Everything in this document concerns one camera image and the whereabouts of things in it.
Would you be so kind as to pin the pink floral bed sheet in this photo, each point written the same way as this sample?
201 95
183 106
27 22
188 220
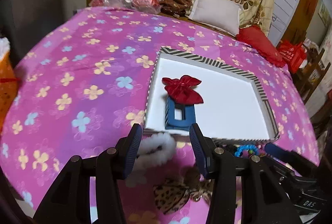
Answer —
85 84

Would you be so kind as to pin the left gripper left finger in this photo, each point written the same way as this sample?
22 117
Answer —
68 198

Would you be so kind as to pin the white cloth in basket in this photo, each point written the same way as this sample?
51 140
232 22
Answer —
4 47

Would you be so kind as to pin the red bow hair clip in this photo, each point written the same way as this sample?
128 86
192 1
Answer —
181 90

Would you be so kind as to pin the orange plastic basket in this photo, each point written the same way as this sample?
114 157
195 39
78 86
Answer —
8 87

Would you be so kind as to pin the leopard print bow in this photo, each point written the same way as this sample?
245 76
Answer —
176 191

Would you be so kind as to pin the red shopping bag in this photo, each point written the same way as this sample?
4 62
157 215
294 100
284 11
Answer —
292 54

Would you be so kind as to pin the red heart cushion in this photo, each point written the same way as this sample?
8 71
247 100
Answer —
258 40

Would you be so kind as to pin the blue claw hair clip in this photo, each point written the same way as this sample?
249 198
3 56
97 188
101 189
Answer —
178 116

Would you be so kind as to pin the white fluffy scrunchie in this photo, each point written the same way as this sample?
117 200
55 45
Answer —
153 151

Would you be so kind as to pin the white small pillow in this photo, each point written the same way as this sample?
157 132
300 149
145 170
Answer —
223 15

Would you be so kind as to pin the striped box with white inside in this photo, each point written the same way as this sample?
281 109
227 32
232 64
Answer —
236 108

